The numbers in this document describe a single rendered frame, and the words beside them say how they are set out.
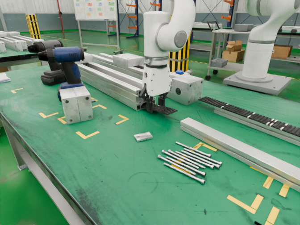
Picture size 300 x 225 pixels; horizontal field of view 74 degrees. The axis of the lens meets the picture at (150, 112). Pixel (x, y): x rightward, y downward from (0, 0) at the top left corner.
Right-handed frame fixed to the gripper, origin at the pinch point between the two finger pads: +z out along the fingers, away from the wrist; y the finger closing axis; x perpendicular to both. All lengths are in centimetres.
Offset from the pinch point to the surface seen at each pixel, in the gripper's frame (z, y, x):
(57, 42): -18, -13, 63
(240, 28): -10, 294, 125
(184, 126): 1.8, -1.4, -15.5
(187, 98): 0.1, 14.4, -3.3
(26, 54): 3, -11, 173
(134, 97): -2.3, -5.0, 6.6
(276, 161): 0.0, 0.3, -42.2
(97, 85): 1.0, -5.0, 38.0
